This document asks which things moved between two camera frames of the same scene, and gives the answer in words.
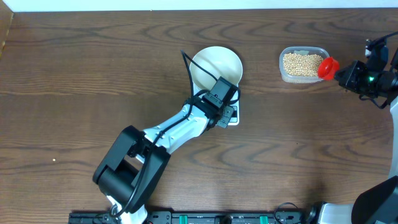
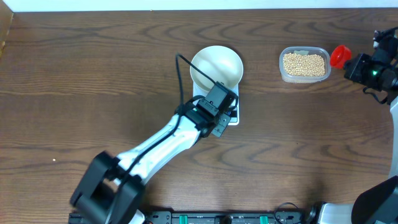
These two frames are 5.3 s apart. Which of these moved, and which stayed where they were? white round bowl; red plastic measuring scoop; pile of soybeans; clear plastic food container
Moved: red plastic measuring scoop
Stayed: white round bowl; clear plastic food container; pile of soybeans
